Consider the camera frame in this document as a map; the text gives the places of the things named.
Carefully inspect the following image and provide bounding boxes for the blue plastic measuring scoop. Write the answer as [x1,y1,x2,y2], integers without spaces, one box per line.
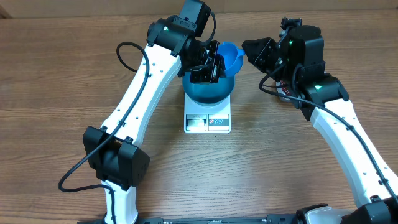
[218,42,245,77]

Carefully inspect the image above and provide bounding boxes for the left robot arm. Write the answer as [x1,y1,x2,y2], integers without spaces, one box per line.
[83,1,225,223]

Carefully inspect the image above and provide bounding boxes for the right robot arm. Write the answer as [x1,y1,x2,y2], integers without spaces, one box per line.
[242,18,397,223]

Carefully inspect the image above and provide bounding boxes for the teal blue bowl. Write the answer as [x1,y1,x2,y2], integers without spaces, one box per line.
[182,74,236,104]

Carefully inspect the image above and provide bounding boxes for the white digital kitchen scale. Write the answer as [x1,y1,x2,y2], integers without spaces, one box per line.
[183,94,231,134]

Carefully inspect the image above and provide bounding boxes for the clear plastic food container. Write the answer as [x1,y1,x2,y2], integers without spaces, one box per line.
[275,80,291,103]

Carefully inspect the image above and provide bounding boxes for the red adzuki beans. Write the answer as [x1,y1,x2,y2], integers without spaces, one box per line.
[282,87,291,96]

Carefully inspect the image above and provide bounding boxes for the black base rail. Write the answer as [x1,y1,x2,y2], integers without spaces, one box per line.
[77,203,354,224]

